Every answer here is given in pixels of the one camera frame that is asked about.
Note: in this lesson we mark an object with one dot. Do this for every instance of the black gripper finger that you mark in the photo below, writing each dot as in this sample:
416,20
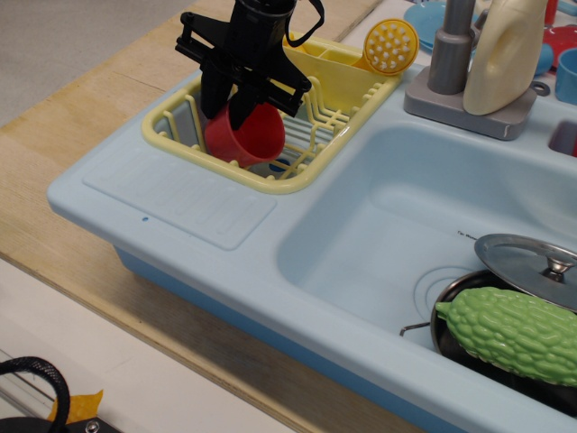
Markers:
215,91
242,104

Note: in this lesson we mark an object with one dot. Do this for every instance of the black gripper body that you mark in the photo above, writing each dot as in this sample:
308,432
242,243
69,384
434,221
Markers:
249,50

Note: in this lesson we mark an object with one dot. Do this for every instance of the red plastic cup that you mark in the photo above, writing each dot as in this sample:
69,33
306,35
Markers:
260,138

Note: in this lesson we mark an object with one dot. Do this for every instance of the blue cup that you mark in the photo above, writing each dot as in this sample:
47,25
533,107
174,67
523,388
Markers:
566,78

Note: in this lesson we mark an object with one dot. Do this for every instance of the yellow dish rack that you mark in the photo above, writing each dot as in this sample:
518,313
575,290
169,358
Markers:
341,100

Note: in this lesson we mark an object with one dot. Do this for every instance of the yellow round scrub brush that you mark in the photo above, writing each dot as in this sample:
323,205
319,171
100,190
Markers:
390,47

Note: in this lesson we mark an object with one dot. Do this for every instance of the light blue plate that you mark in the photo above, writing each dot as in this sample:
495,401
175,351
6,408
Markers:
426,18

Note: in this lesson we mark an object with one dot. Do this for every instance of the wooden board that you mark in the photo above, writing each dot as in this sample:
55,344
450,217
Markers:
75,78

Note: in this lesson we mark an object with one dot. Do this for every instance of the light blue toy sink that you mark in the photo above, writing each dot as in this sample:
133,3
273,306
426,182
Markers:
333,272

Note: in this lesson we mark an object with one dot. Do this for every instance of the grey toy faucet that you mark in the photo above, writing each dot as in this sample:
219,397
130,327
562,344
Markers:
436,93

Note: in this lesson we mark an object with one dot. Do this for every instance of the cream detergent bottle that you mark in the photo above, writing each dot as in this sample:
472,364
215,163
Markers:
506,55

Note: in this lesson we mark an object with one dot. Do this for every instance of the red plate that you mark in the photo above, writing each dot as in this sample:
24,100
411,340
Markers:
557,40

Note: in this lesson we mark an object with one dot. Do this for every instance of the yellow tape piece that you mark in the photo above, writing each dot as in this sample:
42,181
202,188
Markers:
84,407

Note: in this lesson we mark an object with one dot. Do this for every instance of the steel pot lid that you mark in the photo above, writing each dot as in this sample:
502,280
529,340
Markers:
540,269

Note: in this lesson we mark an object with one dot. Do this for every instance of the green bitter gourd toy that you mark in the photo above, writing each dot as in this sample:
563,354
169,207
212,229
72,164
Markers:
515,332

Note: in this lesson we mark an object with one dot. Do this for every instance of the black base with screw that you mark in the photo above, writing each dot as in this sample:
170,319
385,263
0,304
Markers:
34,425

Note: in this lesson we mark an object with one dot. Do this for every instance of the steel pot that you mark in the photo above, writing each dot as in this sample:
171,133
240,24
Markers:
557,397

